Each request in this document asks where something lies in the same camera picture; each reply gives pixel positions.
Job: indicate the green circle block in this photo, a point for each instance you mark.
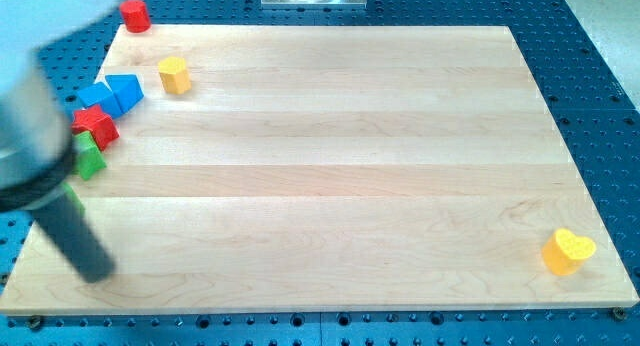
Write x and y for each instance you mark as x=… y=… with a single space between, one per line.
x=74 y=196

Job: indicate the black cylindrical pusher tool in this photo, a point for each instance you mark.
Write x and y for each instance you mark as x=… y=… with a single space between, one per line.
x=60 y=216

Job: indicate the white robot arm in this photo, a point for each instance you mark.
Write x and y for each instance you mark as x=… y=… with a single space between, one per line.
x=36 y=145

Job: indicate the red star block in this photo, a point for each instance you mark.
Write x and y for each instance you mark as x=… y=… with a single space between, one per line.
x=98 y=123

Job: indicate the green star block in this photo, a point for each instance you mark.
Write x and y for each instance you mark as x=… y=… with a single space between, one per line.
x=89 y=158

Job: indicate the wooden board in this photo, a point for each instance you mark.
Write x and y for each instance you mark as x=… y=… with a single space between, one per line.
x=328 y=169

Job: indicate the yellow hexagon block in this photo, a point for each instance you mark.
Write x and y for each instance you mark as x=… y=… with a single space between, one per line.
x=174 y=75

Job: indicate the blue triangle block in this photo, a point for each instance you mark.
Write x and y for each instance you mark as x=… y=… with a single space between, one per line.
x=127 y=90

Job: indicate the blue cube block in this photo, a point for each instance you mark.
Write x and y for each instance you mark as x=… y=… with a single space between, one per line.
x=100 y=94

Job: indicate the red cylinder block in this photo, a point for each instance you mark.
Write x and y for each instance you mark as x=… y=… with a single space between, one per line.
x=135 y=15

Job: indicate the yellow heart block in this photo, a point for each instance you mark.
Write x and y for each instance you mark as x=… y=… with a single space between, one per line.
x=564 y=253

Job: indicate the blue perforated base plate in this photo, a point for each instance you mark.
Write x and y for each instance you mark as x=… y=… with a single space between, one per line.
x=597 y=116

